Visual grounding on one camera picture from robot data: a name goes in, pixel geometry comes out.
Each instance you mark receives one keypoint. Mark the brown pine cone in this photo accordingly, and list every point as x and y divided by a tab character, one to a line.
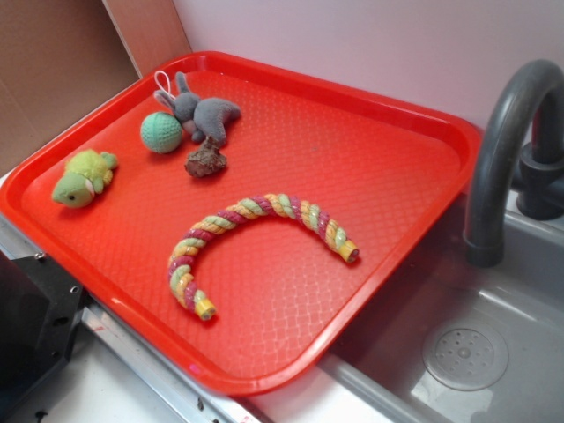
206	160

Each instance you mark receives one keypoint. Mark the round sink drain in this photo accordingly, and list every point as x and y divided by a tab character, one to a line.
465	355

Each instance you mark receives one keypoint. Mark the grey sink basin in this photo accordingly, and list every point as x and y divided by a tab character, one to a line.
379	354

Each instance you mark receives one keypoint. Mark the brown cardboard panel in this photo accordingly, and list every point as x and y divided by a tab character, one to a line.
62	59

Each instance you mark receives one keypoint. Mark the green plush turtle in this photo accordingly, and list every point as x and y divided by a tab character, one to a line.
85	176

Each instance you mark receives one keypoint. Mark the green textured ball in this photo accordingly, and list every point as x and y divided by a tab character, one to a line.
160	132

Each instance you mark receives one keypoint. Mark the grey sink faucet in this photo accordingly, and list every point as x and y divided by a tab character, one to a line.
521	150

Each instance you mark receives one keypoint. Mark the red plastic tray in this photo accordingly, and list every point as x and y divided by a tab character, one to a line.
384	169

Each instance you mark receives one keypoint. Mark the grey plush bunny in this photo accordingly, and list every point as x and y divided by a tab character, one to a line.
203	119

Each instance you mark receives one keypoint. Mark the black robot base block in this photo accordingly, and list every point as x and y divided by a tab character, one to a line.
41	307

